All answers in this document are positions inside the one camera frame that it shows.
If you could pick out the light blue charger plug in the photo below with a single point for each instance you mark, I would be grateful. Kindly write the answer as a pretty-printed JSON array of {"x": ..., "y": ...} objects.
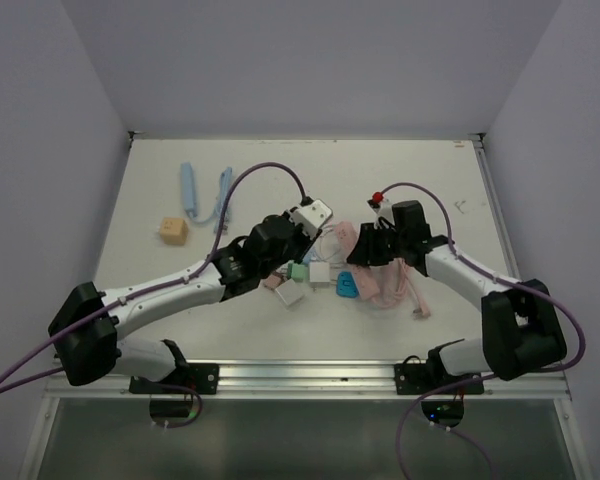
[{"x": 307, "y": 258}]

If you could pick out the tan cube adapter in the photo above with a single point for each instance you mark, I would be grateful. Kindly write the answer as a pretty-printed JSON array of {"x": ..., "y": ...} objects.
[{"x": 272, "y": 282}]

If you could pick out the blue power strip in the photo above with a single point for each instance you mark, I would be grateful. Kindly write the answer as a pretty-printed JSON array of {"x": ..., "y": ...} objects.
[{"x": 188, "y": 189}]

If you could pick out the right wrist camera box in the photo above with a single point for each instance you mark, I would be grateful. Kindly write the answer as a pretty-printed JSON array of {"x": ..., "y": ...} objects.
[{"x": 381, "y": 206}]

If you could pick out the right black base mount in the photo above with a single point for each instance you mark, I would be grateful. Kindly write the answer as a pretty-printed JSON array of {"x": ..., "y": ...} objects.
[{"x": 415, "y": 376}]

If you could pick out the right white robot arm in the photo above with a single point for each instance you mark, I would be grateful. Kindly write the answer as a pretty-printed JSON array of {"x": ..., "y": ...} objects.
[{"x": 520, "y": 330}]

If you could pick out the white cube charger plug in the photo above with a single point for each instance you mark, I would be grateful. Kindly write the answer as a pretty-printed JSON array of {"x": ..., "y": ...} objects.
[{"x": 319, "y": 275}]

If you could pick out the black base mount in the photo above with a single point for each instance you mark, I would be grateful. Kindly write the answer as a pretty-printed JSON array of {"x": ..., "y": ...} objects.
[
  {"x": 415, "y": 376},
  {"x": 203, "y": 378}
]

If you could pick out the green charger plug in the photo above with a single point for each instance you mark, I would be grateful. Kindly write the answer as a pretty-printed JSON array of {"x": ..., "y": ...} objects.
[{"x": 296, "y": 272}]

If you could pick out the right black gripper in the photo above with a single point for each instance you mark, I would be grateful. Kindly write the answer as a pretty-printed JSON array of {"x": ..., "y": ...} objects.
[{"x": 364, "y": 253}]

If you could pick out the tan cube socket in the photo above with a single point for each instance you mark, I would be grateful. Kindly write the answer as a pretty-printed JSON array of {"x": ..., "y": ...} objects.
[{"x": 173, "y": 231}]

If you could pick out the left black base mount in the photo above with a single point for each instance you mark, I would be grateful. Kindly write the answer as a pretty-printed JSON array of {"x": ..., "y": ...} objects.
[{"x": 203, "y": 378}]

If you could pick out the pink power strip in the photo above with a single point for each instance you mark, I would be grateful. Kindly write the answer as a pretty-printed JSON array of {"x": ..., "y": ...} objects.
[{"x": 363, "y": 278}]

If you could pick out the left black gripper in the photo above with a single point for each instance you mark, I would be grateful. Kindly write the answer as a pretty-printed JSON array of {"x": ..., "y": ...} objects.
[{"x": 306, "y": 242}]

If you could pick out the blue round plug adapter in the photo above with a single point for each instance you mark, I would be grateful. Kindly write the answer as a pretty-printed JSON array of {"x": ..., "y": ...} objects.
[{"x": 345, "y": 286}]

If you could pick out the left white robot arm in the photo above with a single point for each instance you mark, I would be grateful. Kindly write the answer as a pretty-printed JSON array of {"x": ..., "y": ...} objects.
[{"x": 92, "y": 332}]

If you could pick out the aluminium front rail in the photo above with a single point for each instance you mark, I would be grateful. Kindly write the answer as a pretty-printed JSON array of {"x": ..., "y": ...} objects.
[{"x": 352, "y": 380}]

